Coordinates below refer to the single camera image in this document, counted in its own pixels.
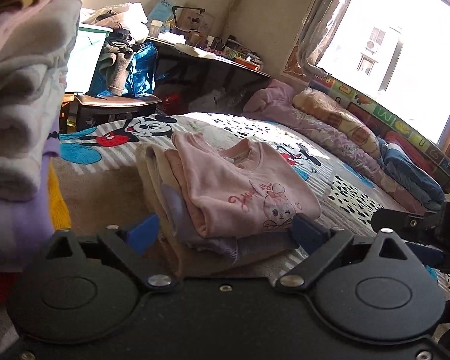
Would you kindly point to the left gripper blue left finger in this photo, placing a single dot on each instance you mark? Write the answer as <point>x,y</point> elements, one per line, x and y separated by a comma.
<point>142,236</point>

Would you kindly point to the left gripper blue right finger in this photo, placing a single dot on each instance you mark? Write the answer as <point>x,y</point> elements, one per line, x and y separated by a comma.
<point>309,234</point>

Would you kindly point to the pink sweatshirt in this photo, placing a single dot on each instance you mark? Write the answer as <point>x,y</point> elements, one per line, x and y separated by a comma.
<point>242,191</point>

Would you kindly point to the folded beige and purple clothes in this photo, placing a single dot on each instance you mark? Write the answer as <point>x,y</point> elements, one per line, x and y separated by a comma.
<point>187,252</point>

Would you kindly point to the stacked folded clothes pile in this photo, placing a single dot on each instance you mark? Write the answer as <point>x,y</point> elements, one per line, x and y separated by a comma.
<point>36,40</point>

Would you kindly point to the colourful alphabet headboard mat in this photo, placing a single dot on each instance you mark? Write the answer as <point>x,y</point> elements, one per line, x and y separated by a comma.
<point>381,121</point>

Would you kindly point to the blue folded quilt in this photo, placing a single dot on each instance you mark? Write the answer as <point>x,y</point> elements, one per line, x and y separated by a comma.
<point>398,165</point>

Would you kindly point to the yellow patterned pillow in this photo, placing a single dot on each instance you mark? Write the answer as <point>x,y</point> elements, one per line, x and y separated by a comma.
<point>324,108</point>

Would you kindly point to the wooden stool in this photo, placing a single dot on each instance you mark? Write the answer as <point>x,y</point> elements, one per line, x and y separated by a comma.
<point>90,110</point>

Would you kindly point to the purple floral quilt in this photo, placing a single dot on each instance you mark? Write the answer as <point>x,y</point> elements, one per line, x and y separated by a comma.
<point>274,103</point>

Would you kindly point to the blue plastic bag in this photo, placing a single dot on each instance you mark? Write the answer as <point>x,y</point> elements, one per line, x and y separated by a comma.
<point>125,71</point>

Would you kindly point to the dark side desk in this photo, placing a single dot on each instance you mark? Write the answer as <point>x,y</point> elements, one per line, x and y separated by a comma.
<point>192,83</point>

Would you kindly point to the white storage box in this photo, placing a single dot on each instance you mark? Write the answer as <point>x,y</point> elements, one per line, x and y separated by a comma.
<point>84,57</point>

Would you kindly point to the window curtain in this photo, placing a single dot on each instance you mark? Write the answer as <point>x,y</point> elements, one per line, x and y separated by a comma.
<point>317,33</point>

